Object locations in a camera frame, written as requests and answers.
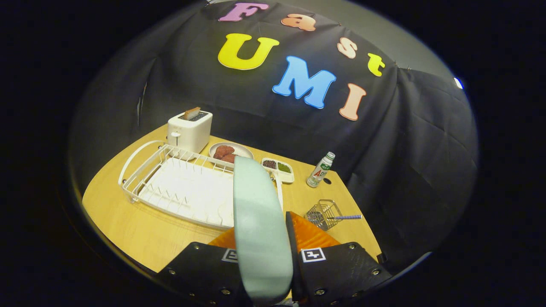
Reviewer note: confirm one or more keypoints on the white divided dish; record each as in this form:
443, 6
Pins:
281, 172

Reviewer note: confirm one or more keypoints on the beige round plate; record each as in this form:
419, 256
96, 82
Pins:
243, 150

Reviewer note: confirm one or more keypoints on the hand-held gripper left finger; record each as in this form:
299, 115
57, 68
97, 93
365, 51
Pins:
200, 273

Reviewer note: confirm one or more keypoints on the toast slice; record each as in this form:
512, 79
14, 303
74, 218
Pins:
192, 113

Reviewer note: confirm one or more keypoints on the red-brown meat piece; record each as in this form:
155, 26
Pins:
230, 158
223, 151

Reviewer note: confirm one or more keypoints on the pale green plate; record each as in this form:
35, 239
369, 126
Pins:
260, 230

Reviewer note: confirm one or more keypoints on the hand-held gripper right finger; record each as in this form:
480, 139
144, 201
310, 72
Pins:
293, 247

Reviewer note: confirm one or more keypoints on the white green-label drink bottle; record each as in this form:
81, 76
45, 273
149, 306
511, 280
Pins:
318, 172

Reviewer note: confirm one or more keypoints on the white toaster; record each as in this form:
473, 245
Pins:
190, 134

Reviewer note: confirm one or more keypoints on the black backdrop cloth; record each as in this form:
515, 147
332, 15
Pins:
405, 149

